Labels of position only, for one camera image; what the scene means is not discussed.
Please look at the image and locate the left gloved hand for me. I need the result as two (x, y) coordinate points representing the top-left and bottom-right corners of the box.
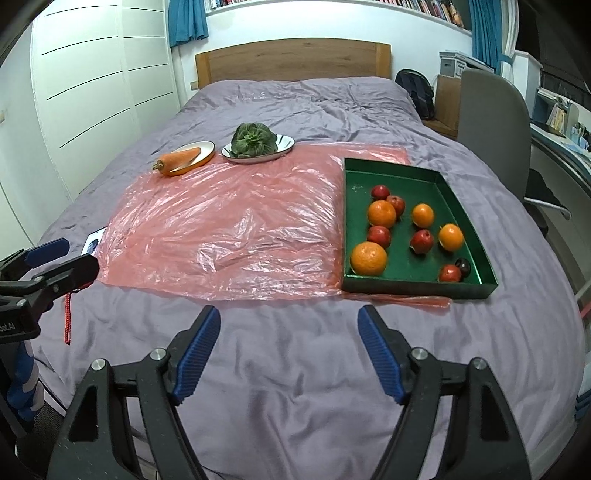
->
(7, 340), (44, 422)

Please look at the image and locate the wooden nightstand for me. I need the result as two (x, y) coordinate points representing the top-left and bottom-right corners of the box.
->
(423, 75), (461, 140)

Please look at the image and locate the wooden headboard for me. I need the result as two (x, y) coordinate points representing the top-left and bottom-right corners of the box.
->
(191, 38), (393, 90)

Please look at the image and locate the black backpack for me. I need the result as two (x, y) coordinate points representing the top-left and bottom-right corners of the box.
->
(394, 69), (436, 120)

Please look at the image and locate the green leafy cabbage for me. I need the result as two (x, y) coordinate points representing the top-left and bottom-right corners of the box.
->
(230, 123), (277, 158)

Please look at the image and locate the orange rimmed plate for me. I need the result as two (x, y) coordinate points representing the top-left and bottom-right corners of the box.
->
(168, 140), (215, 176)

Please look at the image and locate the green metal tray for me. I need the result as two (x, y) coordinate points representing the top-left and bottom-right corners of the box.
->
(342, 158), (498, 300)

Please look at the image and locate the orange carrot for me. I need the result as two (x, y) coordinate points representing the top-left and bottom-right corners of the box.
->
(152, 147), (201, 176)

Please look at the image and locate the red apple with stem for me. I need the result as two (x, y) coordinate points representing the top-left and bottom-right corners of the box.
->
(387, 195), (406, 218)

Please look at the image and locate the blue curtain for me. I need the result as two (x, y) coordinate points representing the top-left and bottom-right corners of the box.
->
(468, 0), (503, 73)
(167, 0), (208, 47)

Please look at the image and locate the row of books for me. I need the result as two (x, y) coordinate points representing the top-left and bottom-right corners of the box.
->
(202, 0), (466, 29)

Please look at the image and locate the white desk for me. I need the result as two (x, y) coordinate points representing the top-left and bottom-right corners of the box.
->
(528, 87), (591, 296)

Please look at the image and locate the dark purple plum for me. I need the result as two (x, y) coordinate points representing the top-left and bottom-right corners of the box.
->
(455, 257), (472, 279)

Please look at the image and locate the grey office chair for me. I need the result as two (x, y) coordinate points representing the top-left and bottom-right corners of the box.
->
(457, 69), (572, 220)

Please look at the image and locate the small orange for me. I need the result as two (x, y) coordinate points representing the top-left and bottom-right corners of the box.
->
(412, 203), (435, 229)

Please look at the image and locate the red coiled phone cord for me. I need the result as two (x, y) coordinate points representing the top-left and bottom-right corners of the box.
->
(63, 280), (93, 346)

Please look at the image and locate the white patterned plate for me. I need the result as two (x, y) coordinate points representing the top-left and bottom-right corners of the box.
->
(221, 134), (296, 165)

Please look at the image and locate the left blue curtain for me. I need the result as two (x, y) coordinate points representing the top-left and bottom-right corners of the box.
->
(167, 0), (208, 47)

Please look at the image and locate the white wardrobe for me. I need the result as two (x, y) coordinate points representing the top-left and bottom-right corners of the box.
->
(1, 1), (179, 255)

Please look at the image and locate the grey storage box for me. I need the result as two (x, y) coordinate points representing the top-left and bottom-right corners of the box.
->
(439, 51), (495, 78)

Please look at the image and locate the pink plastic sheet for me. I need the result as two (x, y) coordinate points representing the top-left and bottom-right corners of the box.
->
(95, 141), (453, 311)

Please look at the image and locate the right blue curtain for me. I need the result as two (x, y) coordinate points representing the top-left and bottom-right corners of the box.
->
(468, 0), (503, 73)

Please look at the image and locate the smartphone in red case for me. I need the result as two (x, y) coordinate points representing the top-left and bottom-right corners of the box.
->
(81, 227), (106, 256)

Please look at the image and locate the large orange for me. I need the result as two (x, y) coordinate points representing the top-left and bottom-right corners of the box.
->
(367, 200), (398, 229)
(438, 223), (465, 252)

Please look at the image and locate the small red fruit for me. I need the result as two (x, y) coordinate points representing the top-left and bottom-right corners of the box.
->
(370, 184), (391, 201)

